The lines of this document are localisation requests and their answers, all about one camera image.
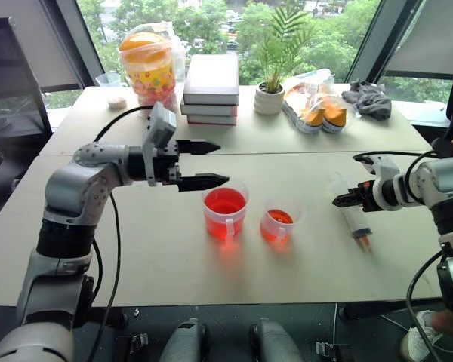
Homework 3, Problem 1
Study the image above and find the thin grey book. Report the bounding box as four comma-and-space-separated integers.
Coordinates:
180, 103, 239, 118

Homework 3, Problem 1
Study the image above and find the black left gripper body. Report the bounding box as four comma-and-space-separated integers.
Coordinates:
153, 140, 183, 186

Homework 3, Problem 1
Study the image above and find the clear plastic syringe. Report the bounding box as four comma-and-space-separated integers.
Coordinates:
328, 172, 374, 254

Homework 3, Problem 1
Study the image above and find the red book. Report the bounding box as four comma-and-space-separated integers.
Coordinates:
186, 113, 239, 127

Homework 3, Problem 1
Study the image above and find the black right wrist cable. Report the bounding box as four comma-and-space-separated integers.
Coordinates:
352, 150, 445, 205

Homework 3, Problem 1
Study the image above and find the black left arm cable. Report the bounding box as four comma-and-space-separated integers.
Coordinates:
85, 192, 122, 362

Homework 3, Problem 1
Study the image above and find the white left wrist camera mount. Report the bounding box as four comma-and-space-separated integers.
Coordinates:
141, 101, 177, 188

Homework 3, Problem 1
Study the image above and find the green plant white pot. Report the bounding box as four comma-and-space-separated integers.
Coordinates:
253, 2, 315, 115

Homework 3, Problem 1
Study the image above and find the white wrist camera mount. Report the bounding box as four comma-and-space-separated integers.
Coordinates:
362, 155, 421, 212
141, 101, 177, 188

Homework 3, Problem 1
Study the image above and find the yellow jar orange lid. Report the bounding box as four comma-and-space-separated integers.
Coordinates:
119, 32, 177, 105

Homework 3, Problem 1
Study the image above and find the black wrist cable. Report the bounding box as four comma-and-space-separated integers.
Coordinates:
352, 150, 445, 205
93, 105, 154, 143

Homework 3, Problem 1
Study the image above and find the grey crumpled cloth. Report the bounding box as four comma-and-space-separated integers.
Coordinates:
341, 78, 394, 122

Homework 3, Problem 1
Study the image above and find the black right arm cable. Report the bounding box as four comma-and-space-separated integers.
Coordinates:
405, 250, 445, 362

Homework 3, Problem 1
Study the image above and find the clear plastic shoe bag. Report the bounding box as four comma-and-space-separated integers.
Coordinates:
280, 68, 358, 135

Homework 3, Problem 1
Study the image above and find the orange white sneaker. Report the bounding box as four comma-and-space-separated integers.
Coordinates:
299, 106, 328, 135
321, 100, 349, 134

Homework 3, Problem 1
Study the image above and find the large clear cup red liquid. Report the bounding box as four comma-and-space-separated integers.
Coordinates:
202, 178, 249, 243

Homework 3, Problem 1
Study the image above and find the small clear cup red liquid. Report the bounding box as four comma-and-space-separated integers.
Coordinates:
259, 197, 305, 247

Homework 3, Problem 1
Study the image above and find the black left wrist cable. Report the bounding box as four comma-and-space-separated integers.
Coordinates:
93, 105, 154, 143

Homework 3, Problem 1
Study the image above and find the grey rounded robot leg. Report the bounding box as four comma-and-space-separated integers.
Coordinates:
248, 318, 304, 362
159, 318, 209, 362

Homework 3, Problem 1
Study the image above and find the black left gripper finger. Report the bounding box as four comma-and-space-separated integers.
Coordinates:
176, 140, 222, 156
177, 173, 231, 193

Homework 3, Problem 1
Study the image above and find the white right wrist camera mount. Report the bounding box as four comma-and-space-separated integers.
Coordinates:
362, 155, 421, 212

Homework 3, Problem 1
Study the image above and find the grey roller blind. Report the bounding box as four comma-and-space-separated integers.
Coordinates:
0, 0, 85, 92
384, 0, 453, 77

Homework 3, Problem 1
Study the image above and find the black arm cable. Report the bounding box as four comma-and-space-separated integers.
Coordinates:
405, 250, 445, 362
85, 192, 122, 362

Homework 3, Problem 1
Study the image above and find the clear measuring jug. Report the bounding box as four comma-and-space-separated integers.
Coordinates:
94, 72, 128, 89

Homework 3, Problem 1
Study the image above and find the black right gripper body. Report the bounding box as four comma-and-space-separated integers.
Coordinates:
356, 179, 381, 213

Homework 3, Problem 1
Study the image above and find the white sneaker of person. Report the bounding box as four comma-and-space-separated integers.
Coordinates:
399, 310, 443, 362

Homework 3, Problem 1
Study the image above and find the thick grey white book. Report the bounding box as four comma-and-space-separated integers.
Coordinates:
182, 54, 240, 107

